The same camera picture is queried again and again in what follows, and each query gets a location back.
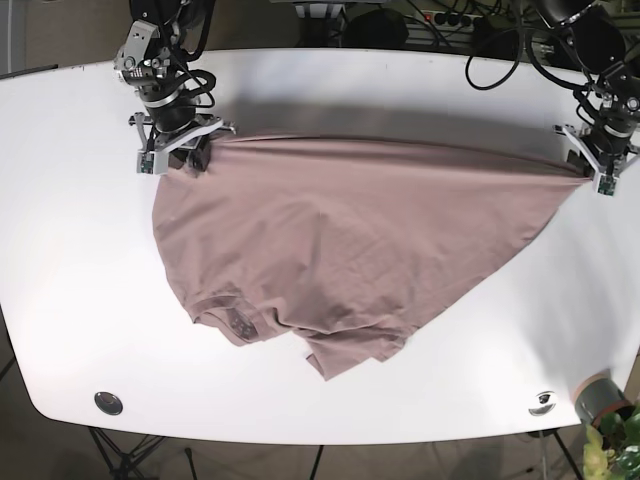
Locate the metal table grommet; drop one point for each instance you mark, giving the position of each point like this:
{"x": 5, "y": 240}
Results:
{"x": 108, "y": 403}
{"x": 543, "y": 403}

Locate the grey plant pot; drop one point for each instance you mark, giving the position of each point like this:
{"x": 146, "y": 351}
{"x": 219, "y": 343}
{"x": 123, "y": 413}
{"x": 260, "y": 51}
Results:
{"x": 598, "y": 396}

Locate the left metal table grommet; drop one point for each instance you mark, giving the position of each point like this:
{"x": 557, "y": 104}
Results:
{"x": 108, "y": 403}

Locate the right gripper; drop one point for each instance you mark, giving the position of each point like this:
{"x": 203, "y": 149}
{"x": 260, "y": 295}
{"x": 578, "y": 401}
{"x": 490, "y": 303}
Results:
{"x": 173, "y": 133}

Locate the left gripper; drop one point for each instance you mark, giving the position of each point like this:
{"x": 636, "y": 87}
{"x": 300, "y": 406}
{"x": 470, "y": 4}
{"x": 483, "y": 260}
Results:
{"x": 602, "y": 149}

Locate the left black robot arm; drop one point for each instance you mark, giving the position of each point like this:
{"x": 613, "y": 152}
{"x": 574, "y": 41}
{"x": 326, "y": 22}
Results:
{"x": 610, "y": 94}

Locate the green plant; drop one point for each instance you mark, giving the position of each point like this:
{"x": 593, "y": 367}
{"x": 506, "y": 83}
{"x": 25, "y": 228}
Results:
{"x": 612, "y": 447}

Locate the pink T-shirt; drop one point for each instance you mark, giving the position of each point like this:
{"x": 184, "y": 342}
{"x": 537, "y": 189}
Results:
{"x": 352, "y": 245}

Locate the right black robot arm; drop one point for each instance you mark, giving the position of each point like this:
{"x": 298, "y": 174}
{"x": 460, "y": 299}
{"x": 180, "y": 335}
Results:
{"x": 164, "y": 39}

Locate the right metal table grommet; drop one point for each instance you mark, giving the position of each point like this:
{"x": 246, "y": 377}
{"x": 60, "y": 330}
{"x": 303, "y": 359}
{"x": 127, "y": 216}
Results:
{"x": 543, "y": 403}

